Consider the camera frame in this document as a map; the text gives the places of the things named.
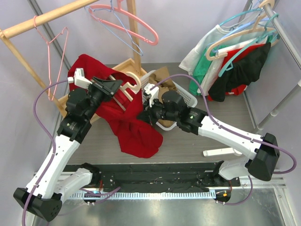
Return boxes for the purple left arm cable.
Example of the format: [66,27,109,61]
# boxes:
[21,79,122,226]

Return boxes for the tan cloth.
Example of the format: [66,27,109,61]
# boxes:
[149,66,177,128]

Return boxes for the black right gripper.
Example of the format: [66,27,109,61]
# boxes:
[138,96,179,125]

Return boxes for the white mesh basket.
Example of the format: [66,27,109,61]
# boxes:
[140,70,198,131]

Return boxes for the black garment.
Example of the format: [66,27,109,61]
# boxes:
[207,42,271,102]

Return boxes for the blue wire hanger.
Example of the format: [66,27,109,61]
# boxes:
[84,1,143,56]

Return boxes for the beige plastic hanger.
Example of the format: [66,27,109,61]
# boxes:
[109,72,142,111]

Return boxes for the white garment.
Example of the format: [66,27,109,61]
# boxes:
[179,11,260,96]

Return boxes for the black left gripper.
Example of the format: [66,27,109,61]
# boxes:
[84,77,122,121]

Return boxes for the pink wire hanger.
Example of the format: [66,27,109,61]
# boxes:
[33,16,69,101]

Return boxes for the green garment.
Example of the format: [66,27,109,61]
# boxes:
[189,35,280,96]

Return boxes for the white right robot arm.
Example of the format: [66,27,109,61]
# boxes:
[137,90,280,186]

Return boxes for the teal plastic hanger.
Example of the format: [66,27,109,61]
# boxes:
[206,10,280,77]

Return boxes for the red skirt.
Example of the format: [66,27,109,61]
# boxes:
[68,54,163,158]

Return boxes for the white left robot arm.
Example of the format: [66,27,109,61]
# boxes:
[13,77,122,222]

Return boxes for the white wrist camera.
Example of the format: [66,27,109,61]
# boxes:
[68,68,92,89]
[143,83,159,107]

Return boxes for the beige hanger on metal rack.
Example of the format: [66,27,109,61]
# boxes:
[206,13,273,61]

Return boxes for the light blue hanger on rack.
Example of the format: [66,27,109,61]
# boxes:
[246,0,267,22]

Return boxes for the wooden clothes rack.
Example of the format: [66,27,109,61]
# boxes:
[0,0,148,124]

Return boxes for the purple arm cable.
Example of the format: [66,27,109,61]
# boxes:
[21,79,122,226]
[150,74,296,205]

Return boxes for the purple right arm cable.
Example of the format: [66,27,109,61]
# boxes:
[150,74,296,205]

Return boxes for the thick pink plastic hanger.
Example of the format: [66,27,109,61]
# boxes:
[92,0,159,46]

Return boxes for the metal clothes rack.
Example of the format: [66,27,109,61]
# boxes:
[209,0,301,158]

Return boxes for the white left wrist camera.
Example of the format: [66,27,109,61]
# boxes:
[68,68,92,89]

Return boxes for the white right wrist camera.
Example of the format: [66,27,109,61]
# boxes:
[143,83,159,107]

